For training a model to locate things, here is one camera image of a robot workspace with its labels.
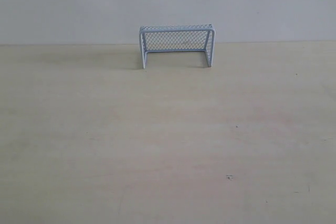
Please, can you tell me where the white mesh mini goal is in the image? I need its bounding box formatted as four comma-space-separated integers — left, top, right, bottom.
139, 24, 216, 68

